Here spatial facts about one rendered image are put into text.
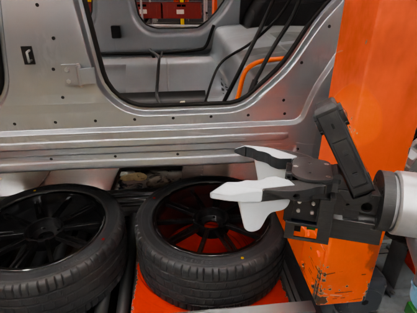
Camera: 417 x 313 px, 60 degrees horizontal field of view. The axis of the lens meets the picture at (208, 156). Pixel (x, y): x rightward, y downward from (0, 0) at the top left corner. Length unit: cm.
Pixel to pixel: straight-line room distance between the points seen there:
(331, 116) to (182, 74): 175
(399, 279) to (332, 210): 136
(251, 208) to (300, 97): 106
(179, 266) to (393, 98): 89
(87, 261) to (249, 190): 110
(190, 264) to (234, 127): 53
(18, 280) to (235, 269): 75
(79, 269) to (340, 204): 112
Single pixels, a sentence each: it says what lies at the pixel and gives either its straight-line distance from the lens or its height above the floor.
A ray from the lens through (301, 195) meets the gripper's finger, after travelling 40.
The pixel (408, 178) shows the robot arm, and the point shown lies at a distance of 46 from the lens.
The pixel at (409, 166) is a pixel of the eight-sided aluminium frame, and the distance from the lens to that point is 120.
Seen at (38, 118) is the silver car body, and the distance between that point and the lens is 145.
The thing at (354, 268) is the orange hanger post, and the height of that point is 67.
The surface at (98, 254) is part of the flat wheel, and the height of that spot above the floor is 50.
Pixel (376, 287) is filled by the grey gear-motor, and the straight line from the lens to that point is 158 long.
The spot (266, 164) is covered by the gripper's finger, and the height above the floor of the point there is 121.
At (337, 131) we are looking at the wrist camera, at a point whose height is 130.
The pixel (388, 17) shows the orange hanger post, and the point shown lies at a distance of 85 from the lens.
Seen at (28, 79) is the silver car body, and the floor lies 111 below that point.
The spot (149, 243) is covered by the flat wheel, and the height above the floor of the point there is 50.
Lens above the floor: 146
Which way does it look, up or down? 29 degrees down
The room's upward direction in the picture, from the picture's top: straight up
